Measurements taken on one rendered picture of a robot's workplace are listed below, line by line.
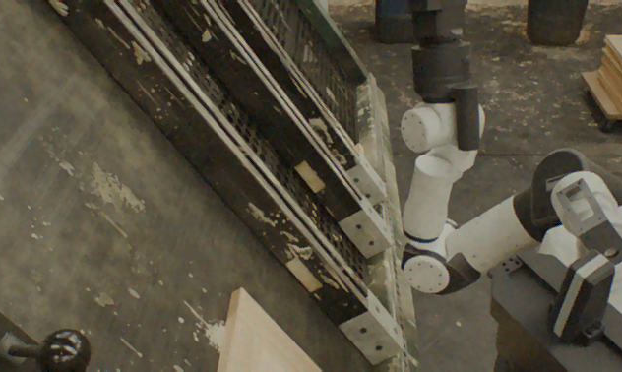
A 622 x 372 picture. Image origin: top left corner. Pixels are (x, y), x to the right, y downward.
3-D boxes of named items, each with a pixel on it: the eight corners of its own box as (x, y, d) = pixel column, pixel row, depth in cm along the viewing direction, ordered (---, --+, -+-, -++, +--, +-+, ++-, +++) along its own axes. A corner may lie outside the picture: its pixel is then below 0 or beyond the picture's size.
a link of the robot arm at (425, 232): (418, 157, 116) (401, 244, 127) (403, 188, 108) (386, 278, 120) (479, 174, 114) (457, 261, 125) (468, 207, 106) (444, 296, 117)
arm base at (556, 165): (567, 206, 115) (625, 168, 108) (595, 271, 107) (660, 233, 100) (512, 177, 107) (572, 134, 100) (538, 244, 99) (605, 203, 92)
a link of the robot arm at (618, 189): (549, 208, 115) (621, 167, 107) (564, 254, 110) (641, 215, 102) (507, 186, 109) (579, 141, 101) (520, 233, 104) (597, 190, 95)
